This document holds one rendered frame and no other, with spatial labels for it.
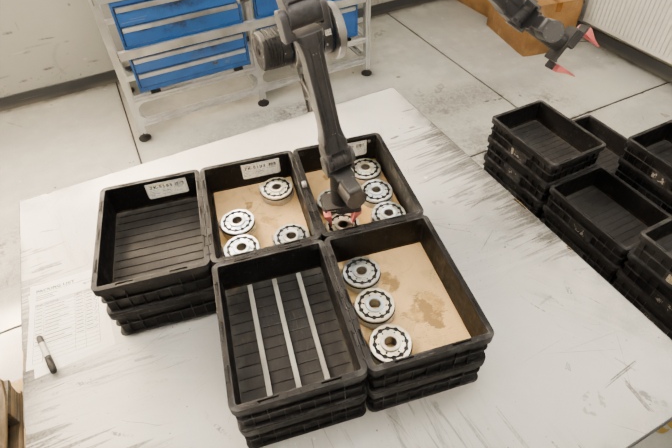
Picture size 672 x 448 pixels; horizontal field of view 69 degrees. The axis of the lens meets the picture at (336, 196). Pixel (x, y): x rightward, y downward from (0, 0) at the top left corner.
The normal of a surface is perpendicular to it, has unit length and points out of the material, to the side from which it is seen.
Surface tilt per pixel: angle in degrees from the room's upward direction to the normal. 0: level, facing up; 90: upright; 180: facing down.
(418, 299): 0
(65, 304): 0
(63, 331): 0
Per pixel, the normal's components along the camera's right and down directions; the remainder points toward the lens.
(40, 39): 0.44, 0.62
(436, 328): -0.04, -0.72
